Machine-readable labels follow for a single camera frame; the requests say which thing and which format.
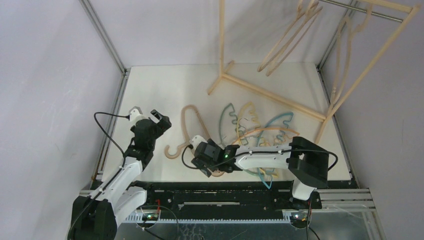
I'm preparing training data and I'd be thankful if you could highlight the wooden hanger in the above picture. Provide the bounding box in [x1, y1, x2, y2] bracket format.
[329, 3, 374, 109]
[163, 104, 211, 159]
[257, 0, 323, 77]

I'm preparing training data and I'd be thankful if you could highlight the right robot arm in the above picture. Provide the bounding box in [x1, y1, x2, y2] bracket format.
[188, 135, 334, 208]

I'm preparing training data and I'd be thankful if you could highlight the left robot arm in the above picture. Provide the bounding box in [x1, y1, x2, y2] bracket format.
[66, 107, 172, 240]

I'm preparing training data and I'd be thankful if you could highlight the yellow plastic hanger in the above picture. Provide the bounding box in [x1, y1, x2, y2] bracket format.
[235, 101, 279, 181]

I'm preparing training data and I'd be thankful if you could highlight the green plastic hanger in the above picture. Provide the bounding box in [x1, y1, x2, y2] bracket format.
[218, 102, 266, 176]

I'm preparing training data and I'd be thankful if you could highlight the orange plastic hanger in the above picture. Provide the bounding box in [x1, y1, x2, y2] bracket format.
[231, 127, 300, 147]

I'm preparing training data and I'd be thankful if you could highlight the blue plastic hanger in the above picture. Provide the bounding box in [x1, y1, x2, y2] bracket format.
[256, 111, 294, 190]

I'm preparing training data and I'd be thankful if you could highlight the left circuit board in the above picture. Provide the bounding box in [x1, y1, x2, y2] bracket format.
[141, 213, 160, 223]

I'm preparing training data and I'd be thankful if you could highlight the circuit board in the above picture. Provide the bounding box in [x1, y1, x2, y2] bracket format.
[290, 213, 309, 224]
[141, 213, 160, 223]

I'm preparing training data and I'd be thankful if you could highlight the right circuit board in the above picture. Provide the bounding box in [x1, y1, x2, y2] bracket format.
[290, 213, 309, 224]

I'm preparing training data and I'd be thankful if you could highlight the metal hanging rod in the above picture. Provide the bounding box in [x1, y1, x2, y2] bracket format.
[319, 0, 404, 23]

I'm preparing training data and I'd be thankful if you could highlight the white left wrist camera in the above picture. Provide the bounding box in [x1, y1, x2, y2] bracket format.
[128, 106, 147, 123]

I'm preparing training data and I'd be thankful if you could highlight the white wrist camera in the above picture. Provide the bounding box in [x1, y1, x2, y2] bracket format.
[189, 135, 207, 150]
[128, 106, 147, 123]

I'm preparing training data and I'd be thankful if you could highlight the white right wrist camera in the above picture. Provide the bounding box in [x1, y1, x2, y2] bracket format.
[189, 135, 207, 150]

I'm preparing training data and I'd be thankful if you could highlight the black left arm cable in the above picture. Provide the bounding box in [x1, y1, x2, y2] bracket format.
[93, 111, 131, 167]

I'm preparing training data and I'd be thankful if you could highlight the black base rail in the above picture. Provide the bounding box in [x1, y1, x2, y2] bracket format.
[89, 180, 360, 221]

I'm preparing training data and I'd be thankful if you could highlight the wooden clothes rack frame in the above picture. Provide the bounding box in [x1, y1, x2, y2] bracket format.
[207, 0, 421, 143]

